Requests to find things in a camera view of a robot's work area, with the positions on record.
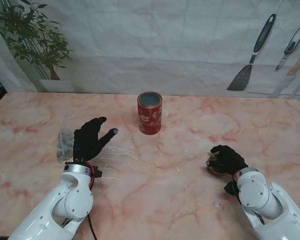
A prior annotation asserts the black slotted spatula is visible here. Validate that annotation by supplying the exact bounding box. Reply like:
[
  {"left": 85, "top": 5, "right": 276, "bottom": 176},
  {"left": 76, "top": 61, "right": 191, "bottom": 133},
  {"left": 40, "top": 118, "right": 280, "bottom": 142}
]
[{"left": 226, "top": 13, "right": 278, "bottom": 91}]

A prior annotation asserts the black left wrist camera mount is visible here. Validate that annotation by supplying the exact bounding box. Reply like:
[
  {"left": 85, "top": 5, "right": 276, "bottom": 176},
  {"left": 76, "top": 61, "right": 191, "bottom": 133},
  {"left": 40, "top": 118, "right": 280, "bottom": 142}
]
[{"left": 91, "top": 166, "right": 103, "bottom": 179}]

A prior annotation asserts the white printed backdrop cloth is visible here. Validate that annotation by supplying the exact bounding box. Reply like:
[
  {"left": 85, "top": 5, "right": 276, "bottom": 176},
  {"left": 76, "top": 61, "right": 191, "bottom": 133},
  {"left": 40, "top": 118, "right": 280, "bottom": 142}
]
[{"left": 0, "top": 0, "right": 300, "bottom": 98}]

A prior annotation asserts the green leafy potted plant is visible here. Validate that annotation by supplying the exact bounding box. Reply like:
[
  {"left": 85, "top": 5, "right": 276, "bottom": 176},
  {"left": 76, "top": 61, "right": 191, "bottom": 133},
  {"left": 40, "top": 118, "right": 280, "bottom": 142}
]
[{"left": 0, "top": 0, "right": 74, "bottom": 81}]

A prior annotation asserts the red floral tea tin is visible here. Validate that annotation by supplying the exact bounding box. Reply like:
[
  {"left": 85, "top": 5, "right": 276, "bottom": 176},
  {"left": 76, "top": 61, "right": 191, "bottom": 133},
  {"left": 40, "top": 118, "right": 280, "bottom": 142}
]
[{"left": 136, "top": 91, "right": 164, "bottom": 136}]

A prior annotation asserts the black handled peeler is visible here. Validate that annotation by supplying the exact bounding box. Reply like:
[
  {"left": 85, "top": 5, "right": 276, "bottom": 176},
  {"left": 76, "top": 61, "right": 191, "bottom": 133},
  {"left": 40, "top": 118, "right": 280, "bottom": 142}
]
[{"left": 275, "top": 16, "right": 300, "bottom": 72}]

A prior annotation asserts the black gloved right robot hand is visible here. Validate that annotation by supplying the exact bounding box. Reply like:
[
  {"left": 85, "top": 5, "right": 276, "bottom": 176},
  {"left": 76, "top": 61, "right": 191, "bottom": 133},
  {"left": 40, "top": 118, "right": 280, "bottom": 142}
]
[{"left": 206, "top": 144, "right": 249, "bottom": 177}]

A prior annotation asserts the clear plastic bag of tea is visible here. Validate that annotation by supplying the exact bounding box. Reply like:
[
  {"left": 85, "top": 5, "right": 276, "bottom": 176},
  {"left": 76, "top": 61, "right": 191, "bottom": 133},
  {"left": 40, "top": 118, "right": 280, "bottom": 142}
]
[{"left": 55, "top": 127, "right": 76, "bottom": 161}]

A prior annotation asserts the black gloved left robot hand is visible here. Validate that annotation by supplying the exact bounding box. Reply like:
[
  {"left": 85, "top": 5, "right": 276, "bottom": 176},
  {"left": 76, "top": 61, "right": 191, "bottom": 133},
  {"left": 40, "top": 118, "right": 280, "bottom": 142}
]
[{"left": 73, "top": 116, "right": 119, "bottom": 164}]

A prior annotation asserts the red black left arm cable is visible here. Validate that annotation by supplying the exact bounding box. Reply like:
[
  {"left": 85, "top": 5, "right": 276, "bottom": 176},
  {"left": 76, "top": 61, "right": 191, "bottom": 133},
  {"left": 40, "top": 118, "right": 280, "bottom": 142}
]
[{"left": 84, "top": 161, "right": 99, "bottom": 240}]

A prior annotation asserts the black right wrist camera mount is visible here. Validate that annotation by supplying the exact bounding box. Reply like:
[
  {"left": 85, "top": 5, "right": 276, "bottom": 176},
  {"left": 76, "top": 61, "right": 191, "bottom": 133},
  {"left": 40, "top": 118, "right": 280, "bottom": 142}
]
[{"left": 224, "top": 181, "right": 239, "bottom": 197}]

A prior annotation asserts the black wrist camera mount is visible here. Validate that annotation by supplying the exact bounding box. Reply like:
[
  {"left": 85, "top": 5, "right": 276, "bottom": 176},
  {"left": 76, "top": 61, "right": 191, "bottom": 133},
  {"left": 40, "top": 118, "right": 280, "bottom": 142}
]
[
  {"left": 224, "top": 181, "right": 239, "bottom": 197},
  {"left": 91, "top": 166, "right": 103, "bottom": 179}
]

